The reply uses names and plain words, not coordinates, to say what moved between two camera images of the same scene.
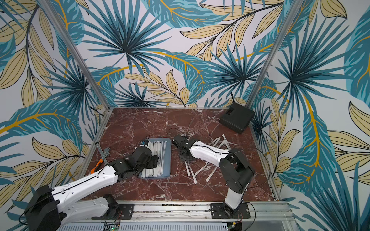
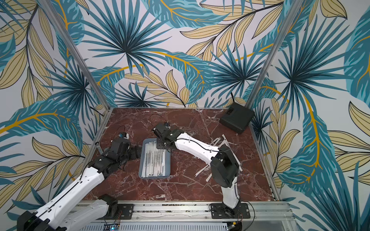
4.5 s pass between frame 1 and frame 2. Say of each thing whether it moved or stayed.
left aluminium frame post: stayed
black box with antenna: stayed
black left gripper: moved
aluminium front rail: stayed
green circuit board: stayed
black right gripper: moved
